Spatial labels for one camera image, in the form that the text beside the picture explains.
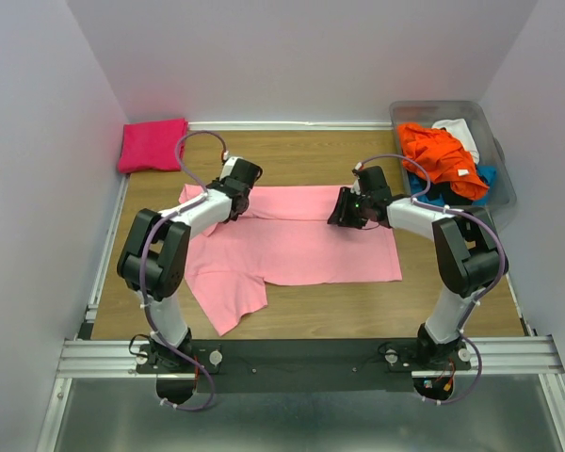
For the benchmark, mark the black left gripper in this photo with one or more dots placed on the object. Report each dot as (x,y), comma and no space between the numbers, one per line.
(238,207)

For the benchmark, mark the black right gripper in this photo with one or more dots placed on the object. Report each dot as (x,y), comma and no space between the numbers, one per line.
(345,213)

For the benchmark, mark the light pink t-shirt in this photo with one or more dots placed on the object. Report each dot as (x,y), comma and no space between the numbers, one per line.
(284,239)

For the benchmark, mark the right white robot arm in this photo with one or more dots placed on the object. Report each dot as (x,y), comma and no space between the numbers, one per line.
(470,258)

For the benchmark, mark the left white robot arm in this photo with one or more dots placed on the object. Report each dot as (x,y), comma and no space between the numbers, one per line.
(153,258)

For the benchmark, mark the folded magenta t-shirt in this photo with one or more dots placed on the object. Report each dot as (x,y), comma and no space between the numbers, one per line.
(151,146)

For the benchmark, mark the orange t-shirt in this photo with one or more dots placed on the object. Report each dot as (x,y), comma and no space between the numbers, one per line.
(451,170)

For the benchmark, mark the white t-shirt in bin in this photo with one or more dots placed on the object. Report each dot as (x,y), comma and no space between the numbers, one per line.
(459,129)

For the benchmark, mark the blue t-shirt in bin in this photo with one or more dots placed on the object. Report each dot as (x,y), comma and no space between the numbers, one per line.
(488,175)

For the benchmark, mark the clear plastic bin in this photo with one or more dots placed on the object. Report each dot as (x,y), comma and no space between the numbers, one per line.
(502,202)

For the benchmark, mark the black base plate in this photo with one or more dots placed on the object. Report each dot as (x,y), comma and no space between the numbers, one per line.
(302,366)

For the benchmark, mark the aluminium rail frame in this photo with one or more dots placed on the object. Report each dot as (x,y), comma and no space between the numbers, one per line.
(101,403)

